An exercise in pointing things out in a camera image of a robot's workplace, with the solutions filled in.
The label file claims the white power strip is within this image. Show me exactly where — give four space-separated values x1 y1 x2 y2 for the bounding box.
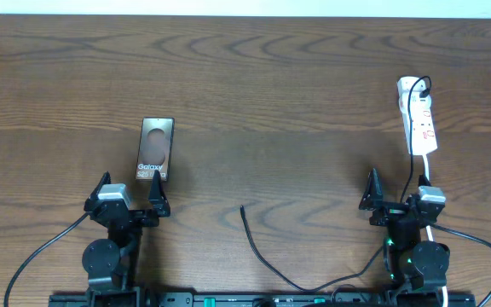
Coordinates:
396 76 437 156

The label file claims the black USB charging cable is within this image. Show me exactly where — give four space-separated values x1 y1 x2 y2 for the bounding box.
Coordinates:
239 75 433 293

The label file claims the white power strip cord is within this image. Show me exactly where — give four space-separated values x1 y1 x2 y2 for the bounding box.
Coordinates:
422 154 449 307

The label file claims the Galaxy S25 Ultra smartphone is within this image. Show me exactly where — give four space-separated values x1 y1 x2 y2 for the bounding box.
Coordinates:
136 117 175 182

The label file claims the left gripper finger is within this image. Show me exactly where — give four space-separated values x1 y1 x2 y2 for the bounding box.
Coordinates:
148 170 170 217
90 171 111 200

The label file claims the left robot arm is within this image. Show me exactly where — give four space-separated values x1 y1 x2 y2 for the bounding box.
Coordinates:
82 171 170 306

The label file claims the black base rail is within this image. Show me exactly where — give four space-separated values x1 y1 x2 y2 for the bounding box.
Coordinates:
48 290 477 307

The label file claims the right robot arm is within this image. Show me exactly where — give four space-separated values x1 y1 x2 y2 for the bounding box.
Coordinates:
359 169 450 306

